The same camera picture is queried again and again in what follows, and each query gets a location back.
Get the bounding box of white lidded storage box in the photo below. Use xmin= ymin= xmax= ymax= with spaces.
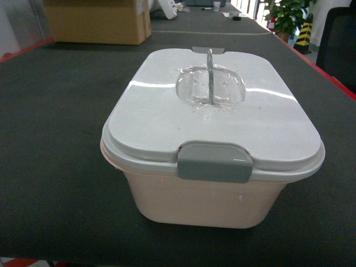
xmin=100 ymin=48 xmax=325 ymax=229

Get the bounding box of brown cardboard box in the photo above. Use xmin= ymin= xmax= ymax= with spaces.
xmin=43 ymin=1 xmax=151 ymax=45

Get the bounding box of white paper cup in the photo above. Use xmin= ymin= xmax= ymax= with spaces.
xmin=213 ymin=1 xmax=221 ymax=12

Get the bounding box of yellow black traffic cone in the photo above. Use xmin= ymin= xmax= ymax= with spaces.
xmin=293 ymin=13 xmax=314 ymax=55

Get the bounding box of green potted plant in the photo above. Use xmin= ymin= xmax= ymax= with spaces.
xmin=265 ymin=0 xmax=317 ymax=43

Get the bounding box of black office chair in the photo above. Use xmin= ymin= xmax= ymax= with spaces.
xmin=316 ymin=7 xmax=355 ymax=93

